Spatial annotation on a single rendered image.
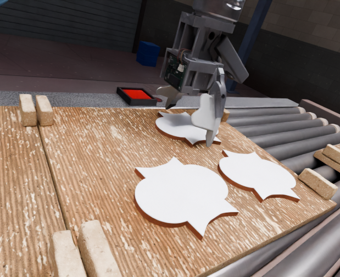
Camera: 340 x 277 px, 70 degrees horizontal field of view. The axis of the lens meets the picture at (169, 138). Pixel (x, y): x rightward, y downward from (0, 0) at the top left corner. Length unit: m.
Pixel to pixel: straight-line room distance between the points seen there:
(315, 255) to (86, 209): 0.29
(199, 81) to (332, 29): 5.29
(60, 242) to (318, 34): 5.64
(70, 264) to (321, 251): 0.32
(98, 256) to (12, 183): 0.14
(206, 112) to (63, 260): 0.31
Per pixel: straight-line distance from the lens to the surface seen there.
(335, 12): 5.71
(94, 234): 0.23
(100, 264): 0.21
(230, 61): 0.46
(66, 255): 0.21
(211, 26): 0.40
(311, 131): 0.92
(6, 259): 0.25
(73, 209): 0.28
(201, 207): 0.31
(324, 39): 5.65
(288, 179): 0.47
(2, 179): 0.32
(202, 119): 0.41
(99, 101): 0.57
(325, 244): 0.43
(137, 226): 0.27
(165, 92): 0.50
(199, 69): 0.40
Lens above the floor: 1.14
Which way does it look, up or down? 28 degrees down
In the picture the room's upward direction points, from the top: 18 degrees clockwise
